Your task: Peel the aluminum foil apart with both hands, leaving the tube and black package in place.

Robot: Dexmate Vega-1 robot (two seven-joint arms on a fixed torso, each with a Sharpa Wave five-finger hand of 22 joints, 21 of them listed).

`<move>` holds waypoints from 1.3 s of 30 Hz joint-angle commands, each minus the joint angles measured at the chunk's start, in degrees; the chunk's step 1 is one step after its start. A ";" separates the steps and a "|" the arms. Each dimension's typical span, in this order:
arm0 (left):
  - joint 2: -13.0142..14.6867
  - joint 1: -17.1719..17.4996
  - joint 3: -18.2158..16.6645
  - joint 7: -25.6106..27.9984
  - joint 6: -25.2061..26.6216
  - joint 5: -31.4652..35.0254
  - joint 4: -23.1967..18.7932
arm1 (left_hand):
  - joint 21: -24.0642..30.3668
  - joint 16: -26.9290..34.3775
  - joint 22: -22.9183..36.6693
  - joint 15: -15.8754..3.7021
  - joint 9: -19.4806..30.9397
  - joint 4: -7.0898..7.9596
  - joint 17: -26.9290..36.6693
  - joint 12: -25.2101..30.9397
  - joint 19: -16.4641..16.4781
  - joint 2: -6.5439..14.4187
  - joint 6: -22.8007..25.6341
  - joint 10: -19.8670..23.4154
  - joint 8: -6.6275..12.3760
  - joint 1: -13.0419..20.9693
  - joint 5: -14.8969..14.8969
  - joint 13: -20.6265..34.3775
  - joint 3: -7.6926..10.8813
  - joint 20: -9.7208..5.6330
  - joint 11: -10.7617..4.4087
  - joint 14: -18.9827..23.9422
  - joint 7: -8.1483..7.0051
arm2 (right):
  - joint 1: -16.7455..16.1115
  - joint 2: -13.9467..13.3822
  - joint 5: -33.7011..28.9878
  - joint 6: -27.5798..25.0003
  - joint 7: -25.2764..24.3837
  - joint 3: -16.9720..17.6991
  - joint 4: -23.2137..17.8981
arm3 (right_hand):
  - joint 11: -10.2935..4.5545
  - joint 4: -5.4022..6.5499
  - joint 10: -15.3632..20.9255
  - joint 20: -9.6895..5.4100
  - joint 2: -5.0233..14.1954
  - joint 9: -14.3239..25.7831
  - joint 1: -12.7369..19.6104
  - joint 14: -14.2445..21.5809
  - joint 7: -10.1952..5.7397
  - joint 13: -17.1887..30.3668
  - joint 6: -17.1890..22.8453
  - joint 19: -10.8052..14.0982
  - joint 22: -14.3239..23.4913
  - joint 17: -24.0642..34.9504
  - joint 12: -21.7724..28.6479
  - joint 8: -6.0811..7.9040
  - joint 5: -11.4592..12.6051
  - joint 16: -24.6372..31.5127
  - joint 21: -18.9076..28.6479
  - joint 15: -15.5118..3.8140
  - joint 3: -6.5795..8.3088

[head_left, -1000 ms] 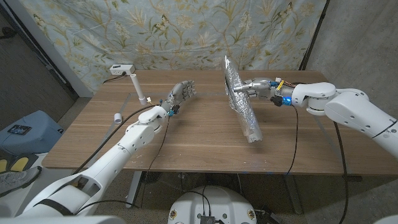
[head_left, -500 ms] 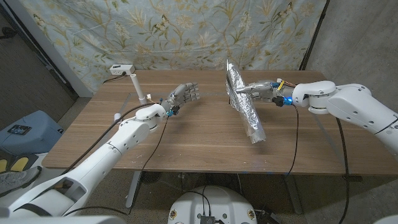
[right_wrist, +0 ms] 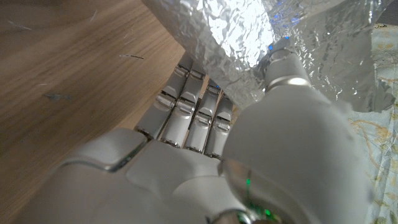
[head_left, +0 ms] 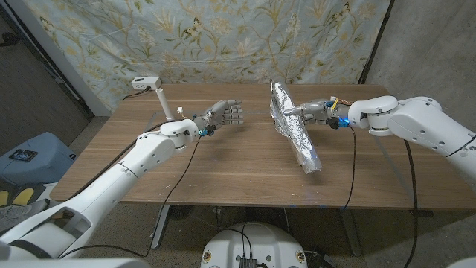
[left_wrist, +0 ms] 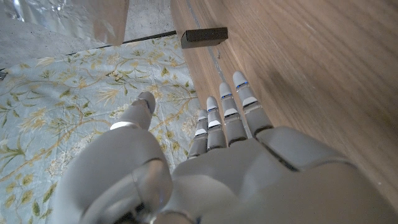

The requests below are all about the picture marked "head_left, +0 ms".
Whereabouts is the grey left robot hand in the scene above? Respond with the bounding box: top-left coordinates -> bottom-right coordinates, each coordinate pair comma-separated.
193,99 -> 245,137

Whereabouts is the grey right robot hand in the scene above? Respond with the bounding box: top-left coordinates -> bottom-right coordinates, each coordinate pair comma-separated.
284,98 -> 330,126

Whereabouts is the crinkled aluminum foil roll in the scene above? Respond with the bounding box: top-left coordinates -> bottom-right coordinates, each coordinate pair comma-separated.
268,78 -> 323,175

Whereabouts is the white plastic tube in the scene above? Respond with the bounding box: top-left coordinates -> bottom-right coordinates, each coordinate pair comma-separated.
155,87 -> 175,122

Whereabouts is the floral light blue backdrop cloth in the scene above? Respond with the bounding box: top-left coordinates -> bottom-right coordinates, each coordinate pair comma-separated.
22,0 -> 391,112

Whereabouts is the white power strip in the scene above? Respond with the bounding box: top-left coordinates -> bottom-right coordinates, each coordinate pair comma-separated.
130,77 -> 162,91

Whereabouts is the black backdrop stand pole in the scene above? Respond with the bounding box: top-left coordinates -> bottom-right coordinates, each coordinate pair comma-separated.
356,0 -> 394,85

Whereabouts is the grey table leg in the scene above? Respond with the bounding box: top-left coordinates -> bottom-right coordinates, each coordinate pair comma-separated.
338,208 -> 364,257

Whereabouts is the white table leg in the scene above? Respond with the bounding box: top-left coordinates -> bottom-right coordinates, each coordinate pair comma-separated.
149,204 -> 172,249

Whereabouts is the white robot torso dome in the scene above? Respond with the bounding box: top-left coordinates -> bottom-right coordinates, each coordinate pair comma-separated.
200,222 -> 309,268

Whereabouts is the black flat printed card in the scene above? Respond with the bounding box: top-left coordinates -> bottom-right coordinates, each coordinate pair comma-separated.
8,149 -> 39,162

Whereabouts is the black mat with yellow pads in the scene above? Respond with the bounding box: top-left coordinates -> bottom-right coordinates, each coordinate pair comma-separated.
0,182 -> 48,208

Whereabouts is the grey sneaker shoe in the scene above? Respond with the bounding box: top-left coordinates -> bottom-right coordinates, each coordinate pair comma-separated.
0,199 -> 50,234

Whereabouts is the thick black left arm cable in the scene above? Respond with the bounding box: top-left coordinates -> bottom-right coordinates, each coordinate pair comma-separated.
118,119 -> 173,157

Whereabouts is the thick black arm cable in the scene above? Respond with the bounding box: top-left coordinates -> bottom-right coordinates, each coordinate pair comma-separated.
118,119 -> 173,157
403,139 -> 419,268

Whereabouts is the thin black right wrist wire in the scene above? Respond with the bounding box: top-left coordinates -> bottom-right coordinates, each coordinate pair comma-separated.
341,124 -> 357,211

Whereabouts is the thin black wrist wire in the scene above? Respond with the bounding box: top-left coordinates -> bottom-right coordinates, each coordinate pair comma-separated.
341,124 -> 357,211
59,134 -> 204,260

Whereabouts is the thin black left wrist wire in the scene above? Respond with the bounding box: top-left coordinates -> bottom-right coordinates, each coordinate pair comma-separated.
59,134 -> 204,260

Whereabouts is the black power strip cord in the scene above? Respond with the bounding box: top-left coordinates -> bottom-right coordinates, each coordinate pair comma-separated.
123,86 -> 152,101

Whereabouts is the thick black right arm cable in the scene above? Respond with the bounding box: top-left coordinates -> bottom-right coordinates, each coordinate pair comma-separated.
403,139 -> 419,268

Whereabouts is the white slanted frame post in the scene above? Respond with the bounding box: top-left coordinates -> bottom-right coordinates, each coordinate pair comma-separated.
5,0 -> 112,117

